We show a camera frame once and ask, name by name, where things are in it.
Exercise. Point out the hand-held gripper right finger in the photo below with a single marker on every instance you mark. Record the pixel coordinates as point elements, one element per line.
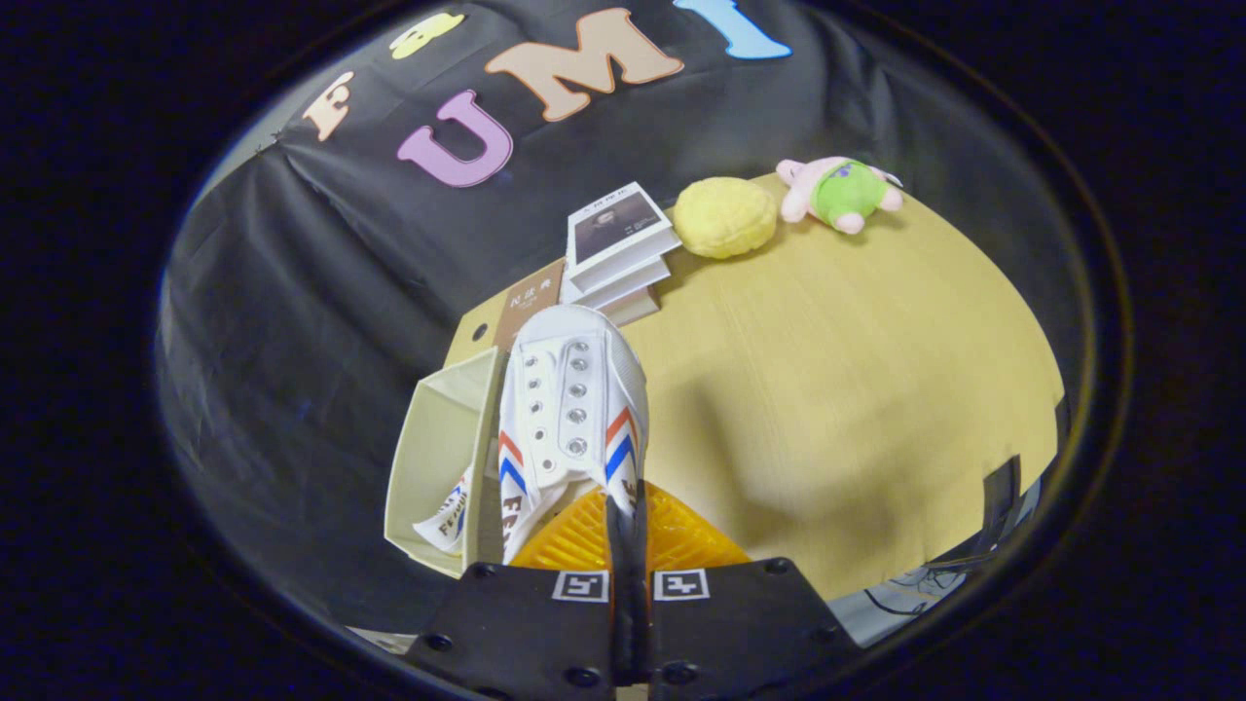
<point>740,623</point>

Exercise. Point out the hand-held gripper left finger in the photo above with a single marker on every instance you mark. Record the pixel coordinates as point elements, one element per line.
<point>526,623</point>

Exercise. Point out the brown book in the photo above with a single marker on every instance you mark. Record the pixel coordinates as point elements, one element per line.
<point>526,297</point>

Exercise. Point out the black bracket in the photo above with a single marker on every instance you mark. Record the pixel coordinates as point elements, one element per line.
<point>998,506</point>

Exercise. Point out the white striped canvas shoe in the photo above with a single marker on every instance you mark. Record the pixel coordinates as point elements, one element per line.
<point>569,389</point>
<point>450,516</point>

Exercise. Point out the white book with portrait cover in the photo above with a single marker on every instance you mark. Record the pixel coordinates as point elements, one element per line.
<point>618,224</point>

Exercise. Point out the beige fabric storage box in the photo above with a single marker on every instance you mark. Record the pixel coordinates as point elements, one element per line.
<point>433,458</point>

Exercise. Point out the yellow round plush cushion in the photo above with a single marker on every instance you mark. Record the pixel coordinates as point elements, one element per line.
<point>725,216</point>

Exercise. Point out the pink and green plush toy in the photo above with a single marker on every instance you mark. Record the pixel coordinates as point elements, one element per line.
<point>842,193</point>

